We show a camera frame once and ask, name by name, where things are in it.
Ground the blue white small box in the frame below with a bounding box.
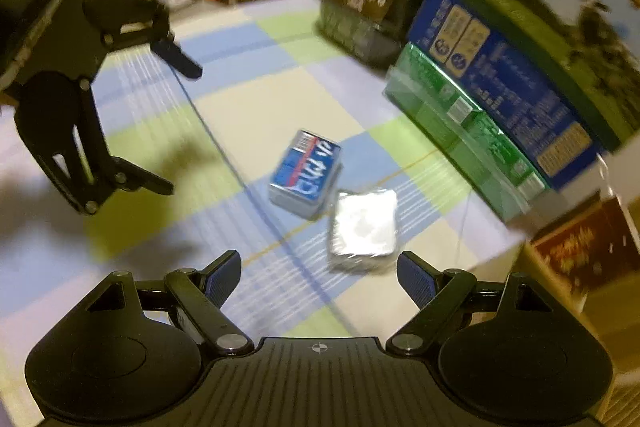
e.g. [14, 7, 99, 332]
[268, 129, 343, 220]

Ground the dark red gift box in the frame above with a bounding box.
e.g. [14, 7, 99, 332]
[532, 194, 639, 295]

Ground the blue milk carton box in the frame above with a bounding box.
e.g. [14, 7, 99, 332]
[406, 0, 640, 192]

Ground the dark green drink case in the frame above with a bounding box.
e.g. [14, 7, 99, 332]
[318, 0, 423, 69]

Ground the green wrapped drink pack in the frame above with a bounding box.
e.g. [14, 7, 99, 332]
[385, 43, 548, 222]

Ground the silver wrapped white box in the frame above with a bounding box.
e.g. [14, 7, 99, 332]
[328, 188, 399, 272]

